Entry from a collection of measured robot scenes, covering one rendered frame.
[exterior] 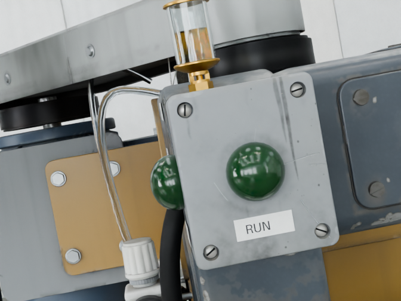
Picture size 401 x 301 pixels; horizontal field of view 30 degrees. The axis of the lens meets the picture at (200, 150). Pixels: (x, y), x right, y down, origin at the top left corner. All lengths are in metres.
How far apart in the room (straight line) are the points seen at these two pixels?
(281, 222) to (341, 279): 0.38
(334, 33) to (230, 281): 5.40
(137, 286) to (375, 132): 0.29
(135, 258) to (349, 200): 0.25
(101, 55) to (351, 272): 0.32
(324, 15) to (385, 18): 0.47
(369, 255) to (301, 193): 0.38
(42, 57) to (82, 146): 0.12
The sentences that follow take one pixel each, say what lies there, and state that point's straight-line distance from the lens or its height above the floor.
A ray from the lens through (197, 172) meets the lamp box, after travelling 0.38.
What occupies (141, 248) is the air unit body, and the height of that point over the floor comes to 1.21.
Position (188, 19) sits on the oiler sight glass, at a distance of 0.45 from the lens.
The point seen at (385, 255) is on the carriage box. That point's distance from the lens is 0.76.
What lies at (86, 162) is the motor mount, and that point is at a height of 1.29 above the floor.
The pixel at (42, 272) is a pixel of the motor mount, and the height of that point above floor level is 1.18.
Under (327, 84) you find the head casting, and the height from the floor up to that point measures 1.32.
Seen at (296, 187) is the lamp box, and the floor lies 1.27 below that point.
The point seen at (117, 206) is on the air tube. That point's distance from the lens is 0.64.
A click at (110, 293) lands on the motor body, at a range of 0.87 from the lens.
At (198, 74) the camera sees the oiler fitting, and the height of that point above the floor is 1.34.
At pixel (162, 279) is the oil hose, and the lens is 0.45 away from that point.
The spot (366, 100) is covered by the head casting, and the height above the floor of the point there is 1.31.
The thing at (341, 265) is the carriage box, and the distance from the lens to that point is 0.75.
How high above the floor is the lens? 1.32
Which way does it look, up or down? 3 degrees down
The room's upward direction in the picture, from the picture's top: 10 degrees counter-clockwise
